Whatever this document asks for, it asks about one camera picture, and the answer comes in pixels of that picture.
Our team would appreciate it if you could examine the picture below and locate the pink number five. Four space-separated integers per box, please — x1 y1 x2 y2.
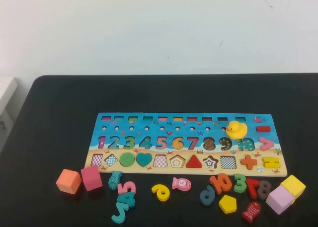
117 181 137 195

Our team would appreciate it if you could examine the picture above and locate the dark blue number nine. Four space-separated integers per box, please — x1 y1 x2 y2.
200 185 216 206

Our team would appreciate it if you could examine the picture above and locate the yellow pentagon piece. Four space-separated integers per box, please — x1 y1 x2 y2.
218 194 238 215

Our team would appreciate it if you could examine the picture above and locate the yellow number six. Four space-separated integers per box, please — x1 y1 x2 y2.
151 184 171 202

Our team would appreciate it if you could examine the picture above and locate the red triangle piece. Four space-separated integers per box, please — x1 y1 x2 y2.
185 154 203 169

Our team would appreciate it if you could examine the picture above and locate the orange foam cube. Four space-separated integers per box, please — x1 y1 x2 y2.
55 168 82 195

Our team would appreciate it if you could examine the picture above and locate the pink wooden fish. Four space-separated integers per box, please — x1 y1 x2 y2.
171 176 192 192

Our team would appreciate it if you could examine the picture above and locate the green circle piece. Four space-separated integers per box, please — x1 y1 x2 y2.
119 152 136 167

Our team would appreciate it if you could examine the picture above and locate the orange number ten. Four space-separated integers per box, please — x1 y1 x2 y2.
209 172 233 195

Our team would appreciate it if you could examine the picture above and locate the yellow equals sign piece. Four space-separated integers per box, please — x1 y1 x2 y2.
262 157 281 169

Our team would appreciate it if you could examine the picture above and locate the yellow rubber duck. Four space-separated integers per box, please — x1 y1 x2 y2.
226 120 248 140

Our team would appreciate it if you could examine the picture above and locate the orange plus sign piece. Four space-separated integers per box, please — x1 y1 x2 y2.
240 154 258 170

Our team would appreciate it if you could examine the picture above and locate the teal number one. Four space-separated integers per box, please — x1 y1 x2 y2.
111 202 130 225

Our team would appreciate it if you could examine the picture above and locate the green number three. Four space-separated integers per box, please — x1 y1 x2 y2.
233 173 247 194

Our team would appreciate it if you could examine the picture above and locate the teal heart piece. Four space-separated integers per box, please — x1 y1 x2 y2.
135 152 153 168

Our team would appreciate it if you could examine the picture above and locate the crimson foam cube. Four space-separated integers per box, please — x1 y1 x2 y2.
80 164 103 192

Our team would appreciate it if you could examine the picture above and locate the light pink foam cube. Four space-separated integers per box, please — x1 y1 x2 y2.
265 185 296 215

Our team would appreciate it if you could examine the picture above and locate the yellow foam cube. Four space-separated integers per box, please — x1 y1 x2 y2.
280 174 307 205

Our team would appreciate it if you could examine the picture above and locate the red number seven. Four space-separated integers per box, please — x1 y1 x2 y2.
245 178 260 200

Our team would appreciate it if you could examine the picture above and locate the teal number four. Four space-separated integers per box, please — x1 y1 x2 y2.
120 191 136 208

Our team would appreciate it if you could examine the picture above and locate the pink greater-than sign piece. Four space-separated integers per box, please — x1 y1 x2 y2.
259 137 275 151

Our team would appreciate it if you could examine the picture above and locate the teal wooden fish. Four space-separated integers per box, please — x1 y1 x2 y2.
108 170 123 191

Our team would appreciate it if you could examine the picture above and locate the red wooden fish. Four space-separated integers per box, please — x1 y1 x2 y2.
241 201 262 224

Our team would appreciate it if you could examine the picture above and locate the brown number eight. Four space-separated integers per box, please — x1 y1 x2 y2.
257 180 273 201

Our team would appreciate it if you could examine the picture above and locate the blue wooden puzzle board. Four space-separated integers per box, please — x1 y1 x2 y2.
84 112 288 177

